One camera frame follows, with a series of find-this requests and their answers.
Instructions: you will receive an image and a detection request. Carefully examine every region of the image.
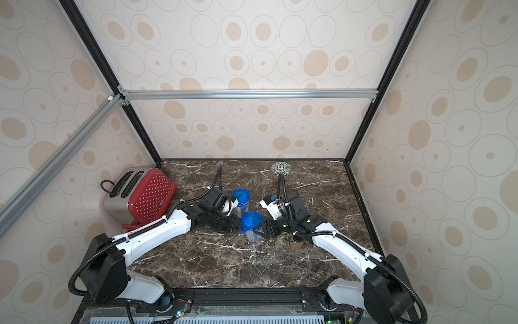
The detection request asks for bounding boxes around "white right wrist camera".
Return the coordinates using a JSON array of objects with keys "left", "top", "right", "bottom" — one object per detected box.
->
[{"left": 260, "top": 195, "right": 288, "bottom": 221}]

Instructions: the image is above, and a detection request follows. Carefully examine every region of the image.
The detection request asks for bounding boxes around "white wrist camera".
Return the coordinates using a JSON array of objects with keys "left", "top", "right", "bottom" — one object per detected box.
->
[
  {"left": 221, "top": 196, "right": 239, "bottom": 216},
  {"left": 260, "top": 195, "right": 288, "bottom": 221}
]

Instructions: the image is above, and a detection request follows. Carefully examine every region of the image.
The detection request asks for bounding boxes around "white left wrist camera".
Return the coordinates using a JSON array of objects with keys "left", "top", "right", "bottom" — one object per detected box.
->
[{"left": 221, "top": 196, "right": 239, "bottom": 216}]

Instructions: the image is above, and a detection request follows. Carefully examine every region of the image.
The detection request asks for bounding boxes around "silver aluminium left rail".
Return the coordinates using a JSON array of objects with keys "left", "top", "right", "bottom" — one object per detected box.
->
[{"left": 1, "top": 94, "right": 122, "bottom": 236}]

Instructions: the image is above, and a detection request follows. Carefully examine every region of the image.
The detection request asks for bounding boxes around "red plastic rack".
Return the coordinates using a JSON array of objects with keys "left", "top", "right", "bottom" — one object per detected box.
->
[{"left": 121, "top": 220, "right": 142, "bottom": 232}]

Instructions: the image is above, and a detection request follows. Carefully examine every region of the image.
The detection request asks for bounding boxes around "blue lid container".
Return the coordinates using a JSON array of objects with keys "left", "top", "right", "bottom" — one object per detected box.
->
[
  {"left": 232, "top": 188, "right": 251, "bottom": 218},
  {"left": 240, "top": 211, "right": 263, "bottom": 243}
]

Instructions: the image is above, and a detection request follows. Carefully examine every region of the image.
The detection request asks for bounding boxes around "silver aluminium crossbar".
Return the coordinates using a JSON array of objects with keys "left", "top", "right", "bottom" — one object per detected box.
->
[{"left": 122, "top": 89, "right": 378, "bottom": 100}]

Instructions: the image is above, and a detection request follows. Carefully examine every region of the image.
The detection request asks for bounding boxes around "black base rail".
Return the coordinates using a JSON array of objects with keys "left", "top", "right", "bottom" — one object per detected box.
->
[{"left": 72, "top": 286, "right": 420, "bottom": 324}]

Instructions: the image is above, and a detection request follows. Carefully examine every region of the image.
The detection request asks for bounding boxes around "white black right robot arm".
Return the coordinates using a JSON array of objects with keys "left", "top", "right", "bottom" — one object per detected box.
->
[{"left": 254, "top": 174, "right": 428, "bottom": 323}]

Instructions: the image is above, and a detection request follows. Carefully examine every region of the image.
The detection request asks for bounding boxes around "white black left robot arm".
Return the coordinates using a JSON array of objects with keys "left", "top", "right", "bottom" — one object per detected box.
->
[{"left": 67, "top": 167, "right": 239, "bottom": 312}]

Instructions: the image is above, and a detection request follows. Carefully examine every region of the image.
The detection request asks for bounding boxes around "red polka dot toaster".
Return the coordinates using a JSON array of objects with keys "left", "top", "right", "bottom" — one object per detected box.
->
[{"left": 100, "top": 167, "right": 178, "bottom": 226}]

